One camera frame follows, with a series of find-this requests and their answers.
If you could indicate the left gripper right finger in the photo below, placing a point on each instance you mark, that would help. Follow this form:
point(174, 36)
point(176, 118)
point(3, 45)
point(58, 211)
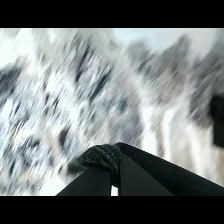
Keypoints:
point(136, 183)

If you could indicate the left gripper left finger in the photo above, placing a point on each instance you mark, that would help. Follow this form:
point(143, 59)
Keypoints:
point(90, 183)

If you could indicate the black garment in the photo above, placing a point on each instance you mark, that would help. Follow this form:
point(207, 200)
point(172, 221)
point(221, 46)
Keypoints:
point(173, 173)

